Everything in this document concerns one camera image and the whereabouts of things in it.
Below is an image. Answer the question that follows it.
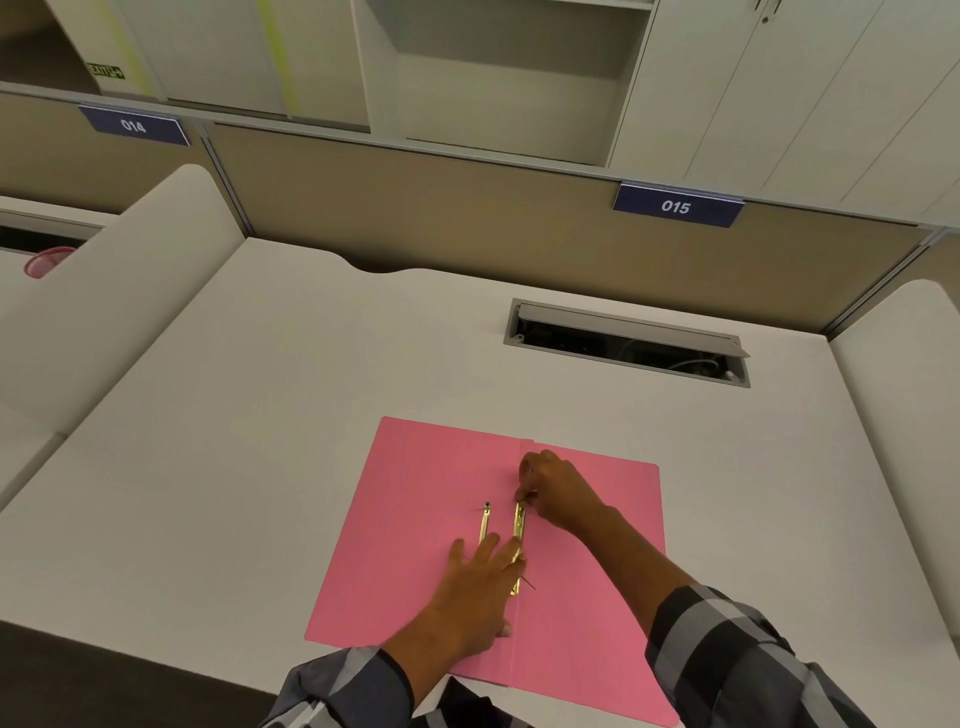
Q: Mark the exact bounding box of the grey desk cable box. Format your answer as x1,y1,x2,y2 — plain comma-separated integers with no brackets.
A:
503,297,752,389

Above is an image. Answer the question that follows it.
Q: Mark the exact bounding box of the person's right hand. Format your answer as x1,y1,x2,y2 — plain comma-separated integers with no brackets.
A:
514,449,606,538

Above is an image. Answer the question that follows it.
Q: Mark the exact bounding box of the person's right forearm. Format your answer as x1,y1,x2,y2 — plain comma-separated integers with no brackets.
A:
570,504,880,728

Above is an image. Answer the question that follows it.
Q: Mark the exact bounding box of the gold metal file fastener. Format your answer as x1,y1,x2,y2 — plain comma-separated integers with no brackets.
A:
508,491,538,598

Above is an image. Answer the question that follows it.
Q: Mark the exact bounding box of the white side divider panel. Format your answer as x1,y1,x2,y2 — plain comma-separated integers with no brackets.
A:
827,279,960,639
0,163,247,436

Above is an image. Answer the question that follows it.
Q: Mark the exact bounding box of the person's left hand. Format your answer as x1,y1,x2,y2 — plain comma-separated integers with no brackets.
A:
422,533,526,663

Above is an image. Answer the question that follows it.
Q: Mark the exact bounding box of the pink paper file folder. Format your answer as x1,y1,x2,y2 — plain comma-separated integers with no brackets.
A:
303,416,682,728

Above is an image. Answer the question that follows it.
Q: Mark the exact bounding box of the blue desk number sign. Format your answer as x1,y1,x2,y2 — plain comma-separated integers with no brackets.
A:
612,180,746,229
78,105,192,148

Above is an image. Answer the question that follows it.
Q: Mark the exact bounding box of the white open shelf cabinet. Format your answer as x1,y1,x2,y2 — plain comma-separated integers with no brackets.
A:
351,0,661,168

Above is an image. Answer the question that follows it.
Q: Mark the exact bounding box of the person's left forearm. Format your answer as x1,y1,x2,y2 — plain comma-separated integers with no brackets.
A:
258,611,451,728

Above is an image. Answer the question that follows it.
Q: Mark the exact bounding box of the pink mesh basket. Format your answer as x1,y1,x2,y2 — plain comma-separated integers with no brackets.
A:
23,246,78,280

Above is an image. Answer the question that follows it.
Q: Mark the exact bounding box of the white cabinet with doors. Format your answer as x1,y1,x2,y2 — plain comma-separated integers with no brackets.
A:
606,0,960,226

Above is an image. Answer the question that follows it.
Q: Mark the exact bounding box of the beige desk partition panel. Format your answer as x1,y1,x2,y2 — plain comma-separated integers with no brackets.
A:
0,90,226,219
202,121,939,336

